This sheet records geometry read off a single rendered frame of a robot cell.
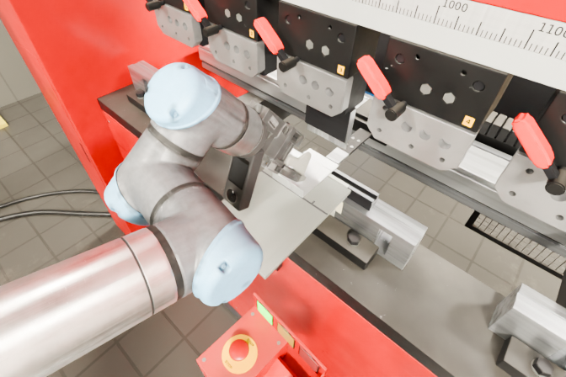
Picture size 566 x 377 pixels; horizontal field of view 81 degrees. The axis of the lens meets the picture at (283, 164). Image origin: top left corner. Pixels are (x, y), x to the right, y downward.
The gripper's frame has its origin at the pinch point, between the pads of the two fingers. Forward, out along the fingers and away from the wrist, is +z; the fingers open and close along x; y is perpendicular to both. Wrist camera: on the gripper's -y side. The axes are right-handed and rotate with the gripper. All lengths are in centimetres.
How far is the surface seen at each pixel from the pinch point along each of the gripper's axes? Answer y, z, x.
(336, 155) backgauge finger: 8.8, 12.9, -2.0
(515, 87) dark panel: 48, 36, -25
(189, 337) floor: -85, 65, 31
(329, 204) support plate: -1.2, 5.2, -9.2
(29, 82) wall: -54, 76, 278
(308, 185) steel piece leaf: -0.3, 5.7, -3.0
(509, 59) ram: 24.6, -19.5, -25.7
